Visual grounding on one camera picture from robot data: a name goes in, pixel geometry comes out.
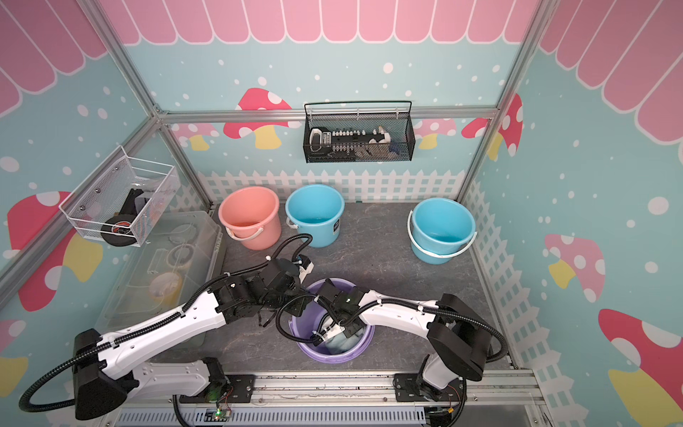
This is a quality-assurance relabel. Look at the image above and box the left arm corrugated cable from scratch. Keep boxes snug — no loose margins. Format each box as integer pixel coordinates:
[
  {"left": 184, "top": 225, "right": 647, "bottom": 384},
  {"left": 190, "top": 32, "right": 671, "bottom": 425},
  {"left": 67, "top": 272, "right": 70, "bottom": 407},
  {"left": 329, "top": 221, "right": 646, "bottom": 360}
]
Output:
[{"left": 18, "top": 233, "right": 314, "bottom": 413}]

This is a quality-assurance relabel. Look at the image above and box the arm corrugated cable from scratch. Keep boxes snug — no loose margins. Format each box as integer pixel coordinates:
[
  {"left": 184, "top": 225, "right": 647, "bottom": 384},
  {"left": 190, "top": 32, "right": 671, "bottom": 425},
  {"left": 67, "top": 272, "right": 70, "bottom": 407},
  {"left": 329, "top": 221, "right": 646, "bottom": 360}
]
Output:
[
  {"left": 274, "top": 292, "right": 510, "bottom": 364},
  {"left": 18, "top": 233, "right": 314, "bottom": 413}
]

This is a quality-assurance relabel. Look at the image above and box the clear plastic storage box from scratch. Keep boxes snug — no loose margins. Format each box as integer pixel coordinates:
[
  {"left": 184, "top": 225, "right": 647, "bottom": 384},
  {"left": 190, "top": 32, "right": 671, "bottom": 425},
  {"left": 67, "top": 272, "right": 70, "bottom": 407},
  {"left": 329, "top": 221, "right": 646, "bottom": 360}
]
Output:
[{"left": 95, "top": 211, "right": 222, "bottom": 334}]

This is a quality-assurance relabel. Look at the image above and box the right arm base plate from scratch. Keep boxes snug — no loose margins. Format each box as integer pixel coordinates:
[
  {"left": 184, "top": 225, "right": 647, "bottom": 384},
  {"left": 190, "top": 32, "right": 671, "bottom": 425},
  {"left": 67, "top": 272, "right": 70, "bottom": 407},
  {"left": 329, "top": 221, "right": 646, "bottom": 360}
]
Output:
[{"left": 392, "top": 373, "right": 467, "bottom": 405}]

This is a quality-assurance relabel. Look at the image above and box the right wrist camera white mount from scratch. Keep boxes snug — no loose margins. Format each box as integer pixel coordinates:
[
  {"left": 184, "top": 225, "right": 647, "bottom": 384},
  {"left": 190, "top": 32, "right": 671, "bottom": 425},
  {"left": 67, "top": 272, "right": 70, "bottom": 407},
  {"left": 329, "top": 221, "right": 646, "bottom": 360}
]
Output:
[{"left": 318, "top": 324, "right": 347, "bottom": 344}]

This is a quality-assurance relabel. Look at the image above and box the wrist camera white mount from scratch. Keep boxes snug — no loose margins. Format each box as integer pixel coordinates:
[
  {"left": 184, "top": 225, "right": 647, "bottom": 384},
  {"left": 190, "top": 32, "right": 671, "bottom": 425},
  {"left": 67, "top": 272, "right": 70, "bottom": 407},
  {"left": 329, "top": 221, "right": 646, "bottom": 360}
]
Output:
[
  {"left": 297, "top": 254, "right": 314, "bottom": 283},
  {"left": 318, "top": 324, "right": 347, "bottom": 344}
]

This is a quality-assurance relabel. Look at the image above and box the black wire mesh basket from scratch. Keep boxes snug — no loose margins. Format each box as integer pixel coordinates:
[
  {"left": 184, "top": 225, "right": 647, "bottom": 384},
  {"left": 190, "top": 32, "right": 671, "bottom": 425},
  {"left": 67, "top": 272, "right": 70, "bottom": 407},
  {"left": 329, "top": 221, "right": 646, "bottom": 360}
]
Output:
[{"left": 302, "top": 101, "right": 415, "bottom": 164}]

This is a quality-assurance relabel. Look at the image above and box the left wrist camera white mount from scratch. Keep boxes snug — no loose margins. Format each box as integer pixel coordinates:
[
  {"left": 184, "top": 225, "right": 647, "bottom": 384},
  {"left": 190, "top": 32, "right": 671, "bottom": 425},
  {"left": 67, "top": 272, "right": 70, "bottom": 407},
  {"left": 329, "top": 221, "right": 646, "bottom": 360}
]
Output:
[{"left": 297, "top": 254, "right": 314, "bottom": 283}]

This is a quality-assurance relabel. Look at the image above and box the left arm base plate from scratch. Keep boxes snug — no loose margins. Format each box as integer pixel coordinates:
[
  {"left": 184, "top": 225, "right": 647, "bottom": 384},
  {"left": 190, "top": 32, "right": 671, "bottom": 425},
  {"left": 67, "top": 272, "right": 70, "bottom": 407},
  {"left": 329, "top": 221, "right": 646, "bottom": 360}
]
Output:
[{"left": 179, "top": 375, "right": 256, "bottom": 404}]

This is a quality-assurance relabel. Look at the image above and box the blue bucket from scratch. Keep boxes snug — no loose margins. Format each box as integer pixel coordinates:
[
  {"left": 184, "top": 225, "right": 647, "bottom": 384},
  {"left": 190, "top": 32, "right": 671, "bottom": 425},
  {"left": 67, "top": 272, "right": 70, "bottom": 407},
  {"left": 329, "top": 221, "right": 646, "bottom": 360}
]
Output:
[
  {"left": 407, "top": 197, "right": 478, "bottom": 265},
  {"left": 285, "top": 184, "right": 345, "bottom": 248}
]

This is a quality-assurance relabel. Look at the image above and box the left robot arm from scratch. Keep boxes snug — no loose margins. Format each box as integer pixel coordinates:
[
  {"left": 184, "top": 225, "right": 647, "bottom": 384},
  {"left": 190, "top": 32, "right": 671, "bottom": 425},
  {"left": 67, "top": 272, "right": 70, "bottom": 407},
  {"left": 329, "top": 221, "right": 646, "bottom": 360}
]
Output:
[{"left": 72, "top": 255, "right": 314, "bottom": 421}]

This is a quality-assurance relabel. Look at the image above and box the light green cloth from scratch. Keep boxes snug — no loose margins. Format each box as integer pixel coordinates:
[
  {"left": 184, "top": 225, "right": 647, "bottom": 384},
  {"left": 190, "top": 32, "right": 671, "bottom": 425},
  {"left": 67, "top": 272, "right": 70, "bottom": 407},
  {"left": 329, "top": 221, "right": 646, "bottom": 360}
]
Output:
[{"left": 325, "top": 331, "right": 364, "bottom": 355}]

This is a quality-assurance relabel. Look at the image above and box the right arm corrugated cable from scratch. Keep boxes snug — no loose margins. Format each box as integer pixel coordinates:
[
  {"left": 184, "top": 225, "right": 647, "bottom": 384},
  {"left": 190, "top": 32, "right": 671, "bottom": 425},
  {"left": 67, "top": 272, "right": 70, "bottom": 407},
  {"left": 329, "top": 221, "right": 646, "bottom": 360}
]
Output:
[{"left": 274, "top": 292, "right": 510, "bottom": 364}]

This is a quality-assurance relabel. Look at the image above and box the black tape dispenser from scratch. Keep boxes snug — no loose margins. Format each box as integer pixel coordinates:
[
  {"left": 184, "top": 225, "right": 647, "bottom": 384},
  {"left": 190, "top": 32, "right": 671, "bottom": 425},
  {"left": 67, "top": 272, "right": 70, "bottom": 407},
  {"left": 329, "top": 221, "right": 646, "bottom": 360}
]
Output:
[{"left": 101, "top": 189, "right": 144, "bottom": 247}]

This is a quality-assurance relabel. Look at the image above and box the pink plastic bucket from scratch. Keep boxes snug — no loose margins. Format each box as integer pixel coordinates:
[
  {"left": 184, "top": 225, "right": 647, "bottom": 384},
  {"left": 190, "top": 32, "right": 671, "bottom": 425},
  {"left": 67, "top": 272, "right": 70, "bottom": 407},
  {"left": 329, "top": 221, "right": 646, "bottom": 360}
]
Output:
[{"left": 218, "top": 186, "right": 282, "bottom": 251}]

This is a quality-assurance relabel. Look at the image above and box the purple bucket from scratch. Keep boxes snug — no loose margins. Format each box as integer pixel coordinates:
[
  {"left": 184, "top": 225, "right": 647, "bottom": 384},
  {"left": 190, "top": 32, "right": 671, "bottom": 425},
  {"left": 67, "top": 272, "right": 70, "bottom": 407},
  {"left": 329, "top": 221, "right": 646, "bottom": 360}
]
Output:
[{"left": 289, "top": 302, "right": 375, "bottom": 365}]

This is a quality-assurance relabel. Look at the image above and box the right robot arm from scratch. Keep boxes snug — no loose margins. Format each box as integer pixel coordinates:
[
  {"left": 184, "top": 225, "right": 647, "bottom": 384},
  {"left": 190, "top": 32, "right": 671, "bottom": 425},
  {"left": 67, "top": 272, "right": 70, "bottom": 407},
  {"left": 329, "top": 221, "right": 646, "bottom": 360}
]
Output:
[{"left": 311, "top": 279, "right": 506, "bottom": 391}]

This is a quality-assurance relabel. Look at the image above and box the white wire basket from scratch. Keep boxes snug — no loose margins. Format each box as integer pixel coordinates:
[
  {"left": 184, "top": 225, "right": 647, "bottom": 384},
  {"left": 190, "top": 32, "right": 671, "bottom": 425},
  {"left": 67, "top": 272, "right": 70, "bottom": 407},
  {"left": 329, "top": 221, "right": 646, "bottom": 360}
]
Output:
[{"left": 59, "top": 147, "right": 181, "bottom": 247}]

